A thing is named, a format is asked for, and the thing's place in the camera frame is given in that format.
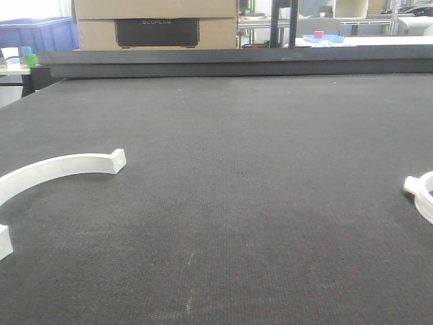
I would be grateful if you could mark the blue plastic crate background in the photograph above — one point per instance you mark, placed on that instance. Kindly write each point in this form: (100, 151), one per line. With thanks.
(41, 34)

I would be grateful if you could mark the white curved pipe clamp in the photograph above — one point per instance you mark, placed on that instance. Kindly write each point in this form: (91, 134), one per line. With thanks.
(36, 173)

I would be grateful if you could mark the white ring pipe fitting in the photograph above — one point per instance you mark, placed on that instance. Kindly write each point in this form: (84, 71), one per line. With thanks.
(421, 188)

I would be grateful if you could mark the pink small cube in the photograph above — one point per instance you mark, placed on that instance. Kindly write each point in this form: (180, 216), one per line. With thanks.
(319, 34)

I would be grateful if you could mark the blue shallow tray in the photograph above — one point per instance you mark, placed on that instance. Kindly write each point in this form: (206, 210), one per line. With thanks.
(326, 37)

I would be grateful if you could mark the large cardboard box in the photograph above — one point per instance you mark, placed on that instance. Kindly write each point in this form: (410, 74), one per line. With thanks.
(116, 25)

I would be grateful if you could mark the green small cube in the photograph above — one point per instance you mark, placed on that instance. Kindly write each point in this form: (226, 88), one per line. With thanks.
(31, 60)

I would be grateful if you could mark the light blue small cube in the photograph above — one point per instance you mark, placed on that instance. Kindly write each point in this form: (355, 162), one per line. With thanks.
(26, 51)

